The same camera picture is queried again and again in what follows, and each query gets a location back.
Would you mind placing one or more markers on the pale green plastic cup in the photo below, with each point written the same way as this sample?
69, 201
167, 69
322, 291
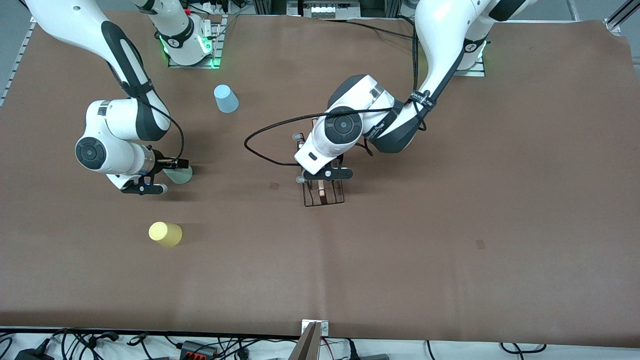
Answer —
181, 176

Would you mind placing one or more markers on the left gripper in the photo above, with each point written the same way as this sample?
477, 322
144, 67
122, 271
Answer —
340, 157

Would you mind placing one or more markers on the black power plug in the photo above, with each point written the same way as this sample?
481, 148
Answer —
352, 350

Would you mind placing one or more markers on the light blue plastic cup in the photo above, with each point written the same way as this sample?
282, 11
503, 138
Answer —
226, 100

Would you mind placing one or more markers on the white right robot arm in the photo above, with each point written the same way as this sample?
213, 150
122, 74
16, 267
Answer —
65, 20

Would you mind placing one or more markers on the grey flat box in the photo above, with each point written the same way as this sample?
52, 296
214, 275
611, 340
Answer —
375, 357

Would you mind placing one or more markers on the aluminium camera pole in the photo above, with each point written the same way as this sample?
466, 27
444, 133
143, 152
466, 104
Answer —
307, 347

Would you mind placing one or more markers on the aluminium frame profile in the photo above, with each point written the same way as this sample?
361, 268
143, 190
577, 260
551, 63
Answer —
622, 15

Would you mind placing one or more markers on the brown table mat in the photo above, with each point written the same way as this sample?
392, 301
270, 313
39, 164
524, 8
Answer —
350, 275

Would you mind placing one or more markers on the yellow plastic cup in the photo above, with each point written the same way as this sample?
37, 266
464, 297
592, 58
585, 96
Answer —
165, 234

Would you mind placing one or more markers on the black power adapter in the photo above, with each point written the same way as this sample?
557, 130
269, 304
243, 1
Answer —
32, 355

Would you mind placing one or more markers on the black orange connector box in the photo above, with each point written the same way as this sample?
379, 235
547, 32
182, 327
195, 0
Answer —
197, 349

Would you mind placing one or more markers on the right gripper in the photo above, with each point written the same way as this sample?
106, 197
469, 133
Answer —
161, 162

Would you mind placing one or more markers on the metal pole bracket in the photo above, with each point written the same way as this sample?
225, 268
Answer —
325, 328

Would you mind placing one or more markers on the grey power strip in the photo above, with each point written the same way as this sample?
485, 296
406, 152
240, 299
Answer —
330, 10

